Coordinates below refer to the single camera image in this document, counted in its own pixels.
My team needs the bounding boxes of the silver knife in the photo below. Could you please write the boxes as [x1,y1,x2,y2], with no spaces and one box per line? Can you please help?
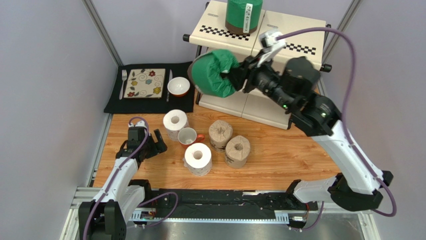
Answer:
[166,69,173,103]

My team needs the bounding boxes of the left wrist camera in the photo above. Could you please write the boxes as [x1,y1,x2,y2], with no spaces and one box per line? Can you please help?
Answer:
[128,120,146,128]

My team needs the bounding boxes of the white paper roll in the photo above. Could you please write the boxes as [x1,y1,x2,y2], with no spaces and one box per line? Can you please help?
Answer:
[163,109,190,142]
[183,143,213,177]

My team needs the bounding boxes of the cream checkered three-tier shelf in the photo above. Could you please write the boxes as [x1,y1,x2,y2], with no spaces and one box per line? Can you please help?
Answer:
[182,0,333,130]

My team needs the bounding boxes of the green roll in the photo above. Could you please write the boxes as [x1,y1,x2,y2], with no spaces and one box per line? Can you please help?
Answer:
[225,0,263,35]
[187,49,240,98]

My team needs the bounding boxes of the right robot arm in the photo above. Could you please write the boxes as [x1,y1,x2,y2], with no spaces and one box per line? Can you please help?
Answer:
[221,57,393,212]

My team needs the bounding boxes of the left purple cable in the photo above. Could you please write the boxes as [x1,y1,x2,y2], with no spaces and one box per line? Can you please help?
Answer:
[83,116,179,240]

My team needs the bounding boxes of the brown wrapped roll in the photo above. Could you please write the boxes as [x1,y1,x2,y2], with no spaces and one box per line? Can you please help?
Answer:
[225,135,251,169]
[208,120,233,153]

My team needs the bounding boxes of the silver fork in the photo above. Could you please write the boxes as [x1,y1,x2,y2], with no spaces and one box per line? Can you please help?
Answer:
[118,69,128,100]

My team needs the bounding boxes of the brown wrapped roll front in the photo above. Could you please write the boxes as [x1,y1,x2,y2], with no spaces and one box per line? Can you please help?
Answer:
[225,135,251,169]

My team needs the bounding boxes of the white paper roll front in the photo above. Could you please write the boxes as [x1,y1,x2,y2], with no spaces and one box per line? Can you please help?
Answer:
[183,143,213,177]

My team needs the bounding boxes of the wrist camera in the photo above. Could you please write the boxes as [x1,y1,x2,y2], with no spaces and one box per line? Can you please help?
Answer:
[128,120,146,128]
[257,29,287,67]

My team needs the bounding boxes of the white orange bowl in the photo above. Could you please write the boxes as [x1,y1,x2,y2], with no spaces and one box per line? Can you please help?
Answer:
[169,77,191,97]

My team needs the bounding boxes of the brown wrapped roll back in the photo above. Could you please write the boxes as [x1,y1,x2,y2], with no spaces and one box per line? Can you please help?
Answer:
[208,120,233,153]

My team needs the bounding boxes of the floral square plate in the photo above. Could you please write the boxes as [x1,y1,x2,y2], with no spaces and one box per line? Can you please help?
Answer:
[123,68,166,99]

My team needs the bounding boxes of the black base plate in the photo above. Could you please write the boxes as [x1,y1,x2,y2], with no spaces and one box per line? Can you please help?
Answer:
[143,188,319,220]

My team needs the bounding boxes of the white paper roll back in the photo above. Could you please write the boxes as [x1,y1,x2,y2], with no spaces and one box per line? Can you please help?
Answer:
[163,109,190,142]

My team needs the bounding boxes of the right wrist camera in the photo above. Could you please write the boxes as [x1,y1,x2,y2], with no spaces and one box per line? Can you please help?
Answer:
[257,29,287,67]

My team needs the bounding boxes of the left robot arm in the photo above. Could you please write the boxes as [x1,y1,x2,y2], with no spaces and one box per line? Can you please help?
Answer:
[78,126,167,240]

